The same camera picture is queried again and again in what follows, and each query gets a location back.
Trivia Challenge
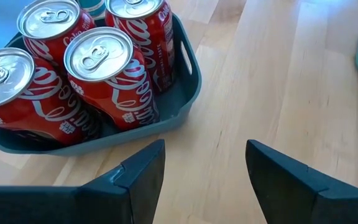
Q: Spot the blue silver Red Bull can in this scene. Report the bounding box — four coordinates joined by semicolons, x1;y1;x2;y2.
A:
78;0;107;20

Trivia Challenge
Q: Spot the dark blue-grey plastic bin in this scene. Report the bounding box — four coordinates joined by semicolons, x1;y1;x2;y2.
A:
0;14;203;157

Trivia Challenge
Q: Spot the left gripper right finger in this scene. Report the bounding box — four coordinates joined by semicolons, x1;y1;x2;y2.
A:
245;139;358;224

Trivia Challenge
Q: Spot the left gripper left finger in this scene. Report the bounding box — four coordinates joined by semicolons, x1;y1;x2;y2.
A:
0;139;167;224

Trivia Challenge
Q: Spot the red Coca-Cola can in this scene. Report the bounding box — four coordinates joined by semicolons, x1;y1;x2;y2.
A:
104;0;177;94
0;47;102;147
16;0;96;74
63;26;160;131

